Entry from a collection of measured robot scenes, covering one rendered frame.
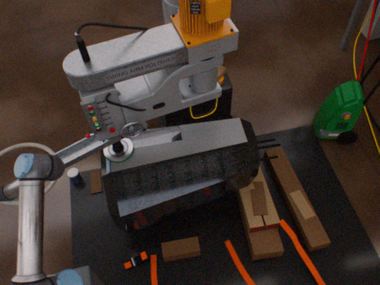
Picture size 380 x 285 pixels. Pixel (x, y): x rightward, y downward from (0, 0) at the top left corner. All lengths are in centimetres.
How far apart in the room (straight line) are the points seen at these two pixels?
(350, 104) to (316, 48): 140
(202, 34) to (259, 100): 208
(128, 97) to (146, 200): 82
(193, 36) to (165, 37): 16
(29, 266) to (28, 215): 23
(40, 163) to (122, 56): 70
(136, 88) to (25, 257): 111
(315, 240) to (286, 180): 56
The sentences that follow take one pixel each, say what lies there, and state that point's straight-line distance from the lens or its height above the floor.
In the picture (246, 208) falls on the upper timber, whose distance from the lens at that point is 311.
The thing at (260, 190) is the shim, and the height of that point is 26.
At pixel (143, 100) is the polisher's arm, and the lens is 228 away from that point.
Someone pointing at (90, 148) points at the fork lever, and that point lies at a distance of 264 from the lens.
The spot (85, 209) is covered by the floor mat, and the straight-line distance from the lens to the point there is 351.
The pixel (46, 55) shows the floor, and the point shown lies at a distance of 496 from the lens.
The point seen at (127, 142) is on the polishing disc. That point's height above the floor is 85.
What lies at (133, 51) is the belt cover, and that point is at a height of 169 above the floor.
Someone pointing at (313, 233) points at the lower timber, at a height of 13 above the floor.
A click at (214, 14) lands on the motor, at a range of 196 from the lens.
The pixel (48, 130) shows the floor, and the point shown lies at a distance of 414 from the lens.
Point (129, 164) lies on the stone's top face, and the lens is 267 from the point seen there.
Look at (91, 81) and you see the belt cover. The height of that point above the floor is 165.
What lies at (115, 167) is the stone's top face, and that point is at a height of 82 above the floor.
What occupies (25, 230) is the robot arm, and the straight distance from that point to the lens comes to 191.
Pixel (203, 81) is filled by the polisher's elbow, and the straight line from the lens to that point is 235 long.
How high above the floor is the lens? 306
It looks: 55 degrees down
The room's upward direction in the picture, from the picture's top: 6 degrees counter-clockwise
